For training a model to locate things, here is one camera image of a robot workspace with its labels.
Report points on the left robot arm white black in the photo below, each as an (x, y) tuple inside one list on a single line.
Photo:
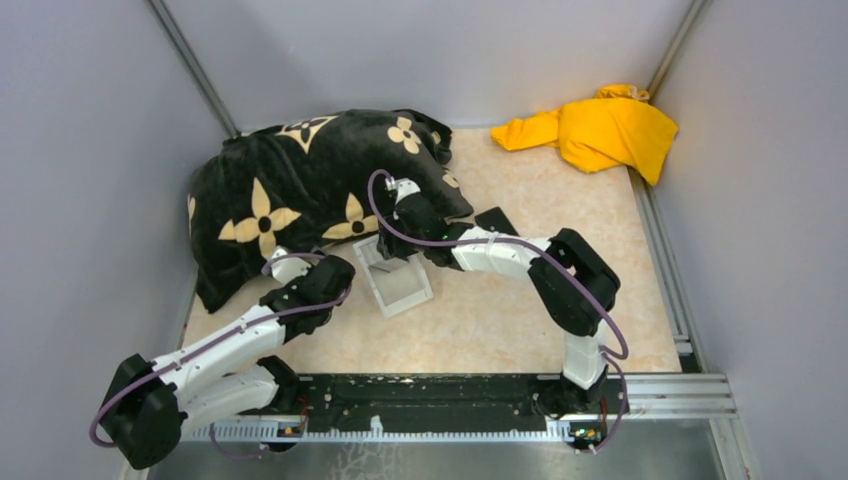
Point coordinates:
[(151, 405)]

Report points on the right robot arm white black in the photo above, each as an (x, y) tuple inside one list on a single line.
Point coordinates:
[(576, 286)]

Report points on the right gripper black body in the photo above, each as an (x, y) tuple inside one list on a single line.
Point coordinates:
[(396, 246)]

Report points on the black leather card holder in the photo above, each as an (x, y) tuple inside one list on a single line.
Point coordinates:
[(495, 222)]

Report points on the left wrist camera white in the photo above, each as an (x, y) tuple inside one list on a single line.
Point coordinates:
[(284, 266)]

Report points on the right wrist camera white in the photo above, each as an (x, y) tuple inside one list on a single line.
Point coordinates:
[(401, 188)]

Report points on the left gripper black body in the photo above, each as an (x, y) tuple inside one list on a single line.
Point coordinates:
[(295, 284)]

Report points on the grey cards in tray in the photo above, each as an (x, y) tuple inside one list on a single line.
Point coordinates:
[(390, 265)]

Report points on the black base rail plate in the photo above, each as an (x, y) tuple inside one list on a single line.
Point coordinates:
[(445, 403)]

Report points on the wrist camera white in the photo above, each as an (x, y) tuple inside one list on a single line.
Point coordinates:
[(401, 188), (284, 266)]

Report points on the black floral plush blanket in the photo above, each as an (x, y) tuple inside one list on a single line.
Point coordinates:
[(303, 186)]

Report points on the yellow cloth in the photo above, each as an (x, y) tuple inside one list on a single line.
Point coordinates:
[(616, 127)]

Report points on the white plastic card tray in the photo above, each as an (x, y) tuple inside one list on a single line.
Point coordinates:
[(399, 291)]

